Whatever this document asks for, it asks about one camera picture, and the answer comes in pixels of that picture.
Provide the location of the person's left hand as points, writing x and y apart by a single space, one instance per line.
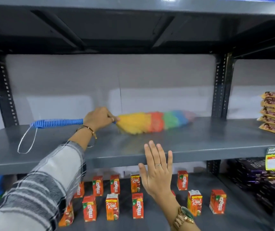
96 119

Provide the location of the person's right hand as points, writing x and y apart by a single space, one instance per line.
157 178

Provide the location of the person's left fingers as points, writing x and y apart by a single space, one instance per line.
112 117

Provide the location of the person's right little finger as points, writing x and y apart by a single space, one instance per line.
170 163

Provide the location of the person's right middle finger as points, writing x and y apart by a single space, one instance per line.
154 155

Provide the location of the person's right thumb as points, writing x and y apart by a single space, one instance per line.
142 174

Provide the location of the person's left forearm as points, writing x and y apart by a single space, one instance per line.
48 180

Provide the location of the person's right forearm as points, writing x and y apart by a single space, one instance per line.
176 214

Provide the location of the gold bangle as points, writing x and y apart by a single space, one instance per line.
91 129

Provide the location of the grey metal shelf rack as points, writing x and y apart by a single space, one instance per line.
190 144

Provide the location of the rows of red juice cartons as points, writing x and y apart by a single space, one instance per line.
137 206

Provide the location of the gold wristwatch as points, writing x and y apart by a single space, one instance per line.
184 217

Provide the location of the stack of dark purple packets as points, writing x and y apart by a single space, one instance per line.
255 175

